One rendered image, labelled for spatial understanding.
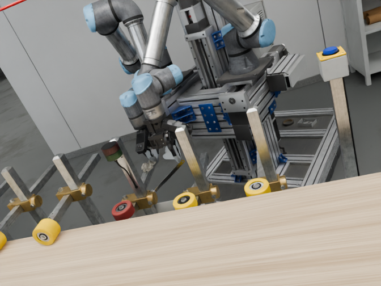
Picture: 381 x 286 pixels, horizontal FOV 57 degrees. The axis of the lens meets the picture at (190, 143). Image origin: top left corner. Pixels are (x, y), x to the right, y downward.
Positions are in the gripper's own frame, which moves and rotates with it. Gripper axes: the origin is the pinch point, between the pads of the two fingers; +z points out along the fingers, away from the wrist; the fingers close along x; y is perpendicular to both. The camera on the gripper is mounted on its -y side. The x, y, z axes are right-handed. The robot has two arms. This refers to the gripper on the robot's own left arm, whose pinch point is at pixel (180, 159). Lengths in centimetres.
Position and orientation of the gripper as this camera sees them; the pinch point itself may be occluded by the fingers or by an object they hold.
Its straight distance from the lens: 136.5
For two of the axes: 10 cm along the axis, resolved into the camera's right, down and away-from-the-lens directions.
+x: -1.4, 5.0, -8.5
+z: 3.3, 8.4, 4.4
